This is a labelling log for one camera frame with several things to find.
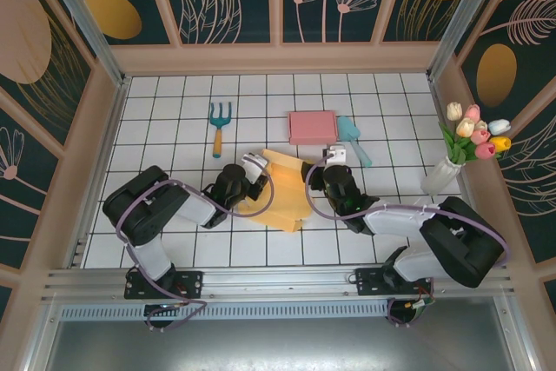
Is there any aluminium left corner post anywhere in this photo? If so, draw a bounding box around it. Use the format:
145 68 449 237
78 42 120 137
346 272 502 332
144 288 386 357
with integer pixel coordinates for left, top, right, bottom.
34 0 132 88

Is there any white ribbed vase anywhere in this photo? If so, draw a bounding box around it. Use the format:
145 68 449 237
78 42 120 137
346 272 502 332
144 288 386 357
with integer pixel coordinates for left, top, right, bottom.
420 156 466 196

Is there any aluminium right corner post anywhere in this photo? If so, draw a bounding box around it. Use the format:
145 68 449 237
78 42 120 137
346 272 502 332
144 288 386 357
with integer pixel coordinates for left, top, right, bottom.
426 0 510 83

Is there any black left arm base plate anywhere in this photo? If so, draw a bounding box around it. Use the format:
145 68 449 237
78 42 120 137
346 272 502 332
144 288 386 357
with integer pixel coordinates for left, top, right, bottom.
124 269 205 301

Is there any yellow paper box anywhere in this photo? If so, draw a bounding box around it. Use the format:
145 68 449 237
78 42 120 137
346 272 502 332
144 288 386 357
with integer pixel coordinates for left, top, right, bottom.
234 148 314 233

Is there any pink paper box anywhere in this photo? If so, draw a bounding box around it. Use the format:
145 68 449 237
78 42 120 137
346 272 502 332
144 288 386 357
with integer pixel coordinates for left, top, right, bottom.
288 109 340 146

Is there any artificial tulip bouquet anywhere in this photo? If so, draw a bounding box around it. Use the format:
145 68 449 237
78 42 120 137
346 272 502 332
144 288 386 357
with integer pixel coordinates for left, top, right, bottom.
438 101 513 167

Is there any teal garden fork wooden handle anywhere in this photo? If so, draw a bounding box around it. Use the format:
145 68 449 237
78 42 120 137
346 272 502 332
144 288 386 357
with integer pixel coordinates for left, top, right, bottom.
207 101 234 159

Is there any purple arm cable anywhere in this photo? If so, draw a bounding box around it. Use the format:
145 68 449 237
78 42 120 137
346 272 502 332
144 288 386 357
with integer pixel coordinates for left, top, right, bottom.
116 153 275 333
305 151 509 328

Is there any aluminium mounting rail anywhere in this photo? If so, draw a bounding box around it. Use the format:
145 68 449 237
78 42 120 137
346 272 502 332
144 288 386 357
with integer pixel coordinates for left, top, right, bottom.
41 262 516 303

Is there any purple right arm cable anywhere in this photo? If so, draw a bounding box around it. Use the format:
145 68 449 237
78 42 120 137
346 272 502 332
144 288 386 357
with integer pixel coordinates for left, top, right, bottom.
305 151 509 328

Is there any aluminium corner post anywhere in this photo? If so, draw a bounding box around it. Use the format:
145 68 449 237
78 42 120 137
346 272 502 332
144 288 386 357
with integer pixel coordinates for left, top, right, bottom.
426 0 510 83
34 0 132 88

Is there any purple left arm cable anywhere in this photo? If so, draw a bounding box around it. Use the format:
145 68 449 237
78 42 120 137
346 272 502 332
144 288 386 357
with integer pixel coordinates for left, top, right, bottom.
116 153 275 333

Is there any light teal garden trowel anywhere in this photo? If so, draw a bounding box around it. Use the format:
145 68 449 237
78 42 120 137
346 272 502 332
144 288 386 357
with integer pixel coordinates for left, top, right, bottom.
335 115 374 169

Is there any slotted grey cable duct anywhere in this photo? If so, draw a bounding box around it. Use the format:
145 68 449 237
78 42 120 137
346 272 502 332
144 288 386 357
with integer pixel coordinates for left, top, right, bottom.
57 303 392 323

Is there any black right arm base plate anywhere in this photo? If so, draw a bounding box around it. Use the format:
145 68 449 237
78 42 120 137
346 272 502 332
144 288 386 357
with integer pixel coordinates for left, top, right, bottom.
354 267 437 298

